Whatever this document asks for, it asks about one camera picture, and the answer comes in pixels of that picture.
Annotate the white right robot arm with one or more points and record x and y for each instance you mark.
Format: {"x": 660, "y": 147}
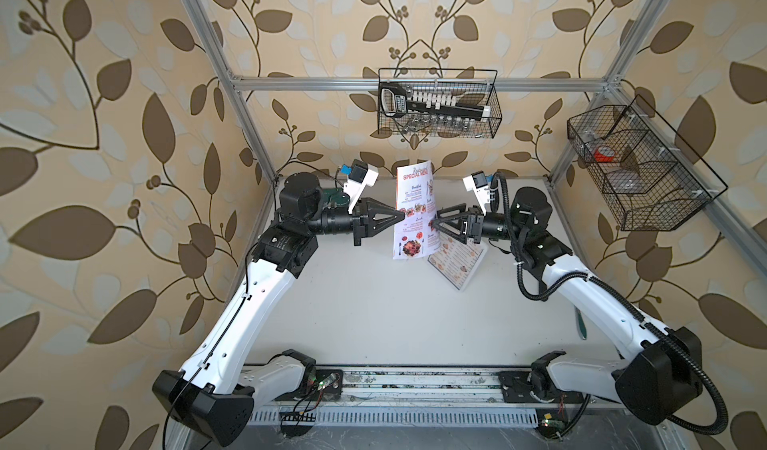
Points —
{"x": 654, "y": 371}

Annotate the green plastic tool case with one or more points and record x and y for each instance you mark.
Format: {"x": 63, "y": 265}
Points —
{"x": 335, "y": 197}

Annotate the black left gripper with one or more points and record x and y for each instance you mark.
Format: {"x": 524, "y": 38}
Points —
{"x": 366, "y": 225}

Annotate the black wire basket wall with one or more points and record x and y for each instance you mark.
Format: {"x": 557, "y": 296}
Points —
{"x": 469, "y": 86}
{"x": 659, "y": 179}

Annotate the black wire basket right wall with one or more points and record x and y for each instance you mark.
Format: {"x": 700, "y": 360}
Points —
{"x": 659, "y": 179}

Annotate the black tool in basket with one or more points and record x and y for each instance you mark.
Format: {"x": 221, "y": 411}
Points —
{"x": 396, "y": 101}

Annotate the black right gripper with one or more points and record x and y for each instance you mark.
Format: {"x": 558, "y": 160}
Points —
{"x": 471, "y": 224}

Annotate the black wire basket back wall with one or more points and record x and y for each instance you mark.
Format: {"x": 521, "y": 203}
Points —
{"x": 469, "y": 86}

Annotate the pink special menu sheet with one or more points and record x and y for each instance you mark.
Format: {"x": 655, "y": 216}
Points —
{"x": 415, "y": 237}

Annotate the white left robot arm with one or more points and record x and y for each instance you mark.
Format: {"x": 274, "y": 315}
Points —
{"x": 206, "y": 394}

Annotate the green handled tool on table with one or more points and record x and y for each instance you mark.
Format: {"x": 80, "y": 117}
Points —
{"x": 581, "y": 327}

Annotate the white Dim Sum Inn menu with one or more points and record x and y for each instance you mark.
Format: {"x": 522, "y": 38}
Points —
{"x": 456, "y": 261}

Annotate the red object in basket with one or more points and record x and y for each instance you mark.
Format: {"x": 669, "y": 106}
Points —
{"x": 604, "y": 154}

